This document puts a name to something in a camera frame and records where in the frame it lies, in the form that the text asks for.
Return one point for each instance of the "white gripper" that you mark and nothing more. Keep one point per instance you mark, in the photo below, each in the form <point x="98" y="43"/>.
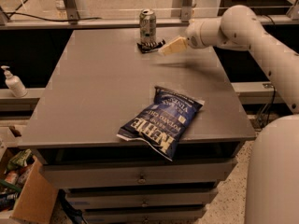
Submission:
<point x="195" y="37"/>

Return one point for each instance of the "black rxbar chocolate bar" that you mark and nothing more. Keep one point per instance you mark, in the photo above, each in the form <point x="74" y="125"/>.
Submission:
<point x="150" y="47"/>

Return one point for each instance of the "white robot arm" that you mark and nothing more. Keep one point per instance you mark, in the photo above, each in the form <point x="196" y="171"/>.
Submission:
<point x="272" y="194"/>

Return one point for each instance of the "green 7up can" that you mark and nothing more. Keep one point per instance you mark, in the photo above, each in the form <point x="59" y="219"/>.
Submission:
<point x="147" y="25"/>

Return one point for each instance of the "grey drawer cabinet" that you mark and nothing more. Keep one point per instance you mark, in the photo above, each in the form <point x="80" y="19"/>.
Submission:
<point x="101" y="82"/>

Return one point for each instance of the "blue kettle chips bag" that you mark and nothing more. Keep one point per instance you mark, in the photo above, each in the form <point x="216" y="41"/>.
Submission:
<point x="162" y="123"/>

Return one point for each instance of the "white pump sanitizer bottle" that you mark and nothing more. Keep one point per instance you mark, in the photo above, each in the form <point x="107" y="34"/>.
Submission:
<point x="14" y="83"/>

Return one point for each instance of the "green snack bag in box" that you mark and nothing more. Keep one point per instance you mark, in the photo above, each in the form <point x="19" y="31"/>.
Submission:
<point x="19" y="160"/>

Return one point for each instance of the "cardboard box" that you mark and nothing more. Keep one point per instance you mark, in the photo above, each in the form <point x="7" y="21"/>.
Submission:
<point x="36" y="201"/>

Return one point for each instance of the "metal window rail frame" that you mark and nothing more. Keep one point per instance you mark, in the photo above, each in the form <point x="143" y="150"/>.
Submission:
<point x="50" y="14"/>

